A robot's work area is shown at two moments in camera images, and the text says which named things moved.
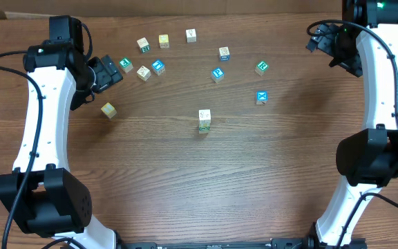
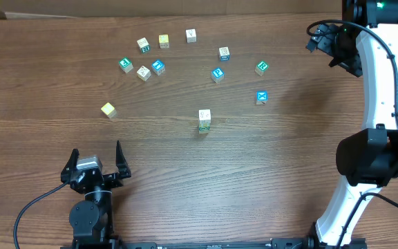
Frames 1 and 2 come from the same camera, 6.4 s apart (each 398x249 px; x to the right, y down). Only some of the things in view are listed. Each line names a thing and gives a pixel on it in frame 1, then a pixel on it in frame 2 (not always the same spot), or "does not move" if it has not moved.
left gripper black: [107, 71] to [123, 169]
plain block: [204, 114] does not move
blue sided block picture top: [224, 53] does not move
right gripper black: [340, 61] does not move
